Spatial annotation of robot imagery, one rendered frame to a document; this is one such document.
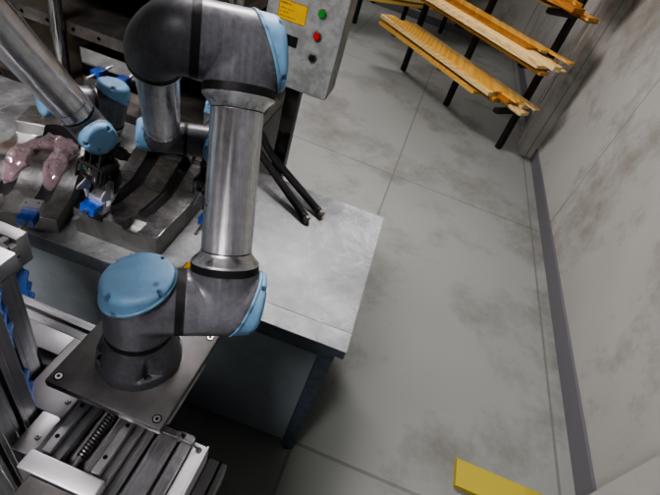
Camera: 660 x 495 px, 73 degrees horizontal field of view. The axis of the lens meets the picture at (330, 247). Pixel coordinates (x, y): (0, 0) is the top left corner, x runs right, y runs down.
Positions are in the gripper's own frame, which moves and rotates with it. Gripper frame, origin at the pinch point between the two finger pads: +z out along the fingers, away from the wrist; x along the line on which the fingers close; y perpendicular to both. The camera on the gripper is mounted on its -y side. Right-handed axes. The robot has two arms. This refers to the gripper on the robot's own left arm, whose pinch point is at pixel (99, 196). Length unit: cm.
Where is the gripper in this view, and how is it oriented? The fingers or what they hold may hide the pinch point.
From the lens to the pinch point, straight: 143.5
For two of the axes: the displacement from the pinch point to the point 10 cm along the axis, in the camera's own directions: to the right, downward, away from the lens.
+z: -4.1, 7.4, 5.3
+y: -2.0, 5.0, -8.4
